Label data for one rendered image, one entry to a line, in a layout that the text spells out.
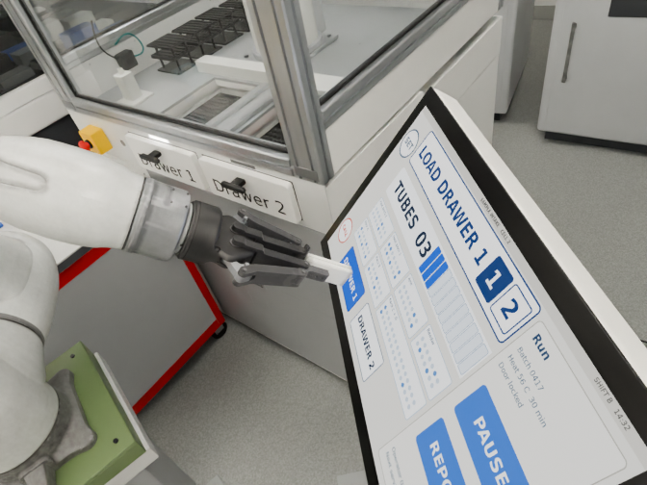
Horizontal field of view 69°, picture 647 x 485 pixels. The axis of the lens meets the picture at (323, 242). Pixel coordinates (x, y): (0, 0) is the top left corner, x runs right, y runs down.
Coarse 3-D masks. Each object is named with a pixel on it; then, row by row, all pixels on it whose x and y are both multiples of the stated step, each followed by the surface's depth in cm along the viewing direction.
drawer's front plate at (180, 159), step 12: (132, 144) 131; (144, 144) 126; (156, 144) 123; (168, 144) 122; (168, 156) 122; (180, 156) 118; (192, 156) 116; (156, 168) 132; (168, 168) 127; (180, 168) 123; (192, 168) 119; (180, 180) 128; (204, 180) 121
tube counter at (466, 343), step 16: (416, 240) 56; (432, 240) 53; (416, 256) 55; (432, 256) 52; (432, 272) 52; (448, 272) 49; (432, 288) 51; (448, 288) 49; (432, 304) 50; (448, 304) 48; (464, 304) 46; (448, 320) 47; (464, 320) 45; (448, 336) 47; (464, 336) 45; (480, 336) 43; (464, 352) 44; (480, 352) 43; (464, 368) 44
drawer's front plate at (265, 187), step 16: (208, 160) 112; (208, 176) 117; (224, 176) 112; (240, 176) 107; (256, 176) 104; (224, 192) 117; (256, 192) 108; (272, 192) 104; (288, 192) 100; (256, 208) 113; (272, 208) 108; (288, 208) 104
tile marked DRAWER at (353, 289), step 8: (352, 248) 69; (344, 256) 71; (352, 256) 68; (352, 264) 68; (352, 272) 67; (360, 272) 65; (352, 280) 66; (360, 280) 65; (344, 288) 68; (352, 288) 66; (360, 288) 64; (344, 296) 67; (352, 296) 65; (360, 296) 63; (352, 304) 65
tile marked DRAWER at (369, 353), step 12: (360, 312) 62; (360, 324) 61; (372, 324) 59; (360, 336) 61; (372, 336) 58; (360, 348) 60; (372, 348) 58; (360, 360) 59; (372, 360) 57; (360, 372) 58; (372, 372) 56
